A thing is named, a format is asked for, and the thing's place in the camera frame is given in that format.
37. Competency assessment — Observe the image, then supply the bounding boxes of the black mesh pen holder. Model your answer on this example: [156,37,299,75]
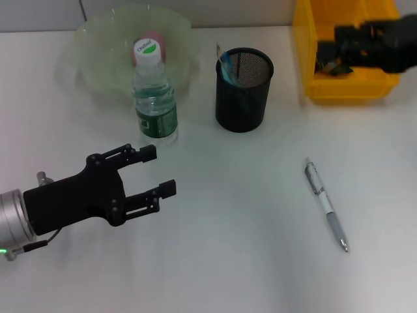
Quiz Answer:
[214,47,274,133]

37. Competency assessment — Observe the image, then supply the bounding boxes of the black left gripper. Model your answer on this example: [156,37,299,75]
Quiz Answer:
[23,143,177,237]

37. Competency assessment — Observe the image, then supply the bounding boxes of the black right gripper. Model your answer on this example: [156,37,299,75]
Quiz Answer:
[317,14,417,75]

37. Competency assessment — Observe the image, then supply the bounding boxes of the yellow plastic bin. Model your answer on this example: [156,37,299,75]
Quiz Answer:
[292,0,410,106]

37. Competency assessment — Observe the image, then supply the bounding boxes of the blue scissors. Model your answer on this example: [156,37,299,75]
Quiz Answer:
[218,51,252,113]

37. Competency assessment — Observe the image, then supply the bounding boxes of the water bottle green label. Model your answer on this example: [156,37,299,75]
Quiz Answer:
[132,38,180,148]

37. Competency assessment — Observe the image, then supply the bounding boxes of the white grey pen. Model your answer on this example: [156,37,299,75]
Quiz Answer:
[304,157,351,254]

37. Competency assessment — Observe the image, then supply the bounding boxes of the translucent green fruit plate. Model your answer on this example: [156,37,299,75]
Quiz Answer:
[60,3,201,110]

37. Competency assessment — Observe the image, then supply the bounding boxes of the green plastic wrapper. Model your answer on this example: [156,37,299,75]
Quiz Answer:
[313,58,354,78]

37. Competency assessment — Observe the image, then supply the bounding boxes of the clear plastic ruler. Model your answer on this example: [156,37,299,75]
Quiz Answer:
[214,41,229,71]

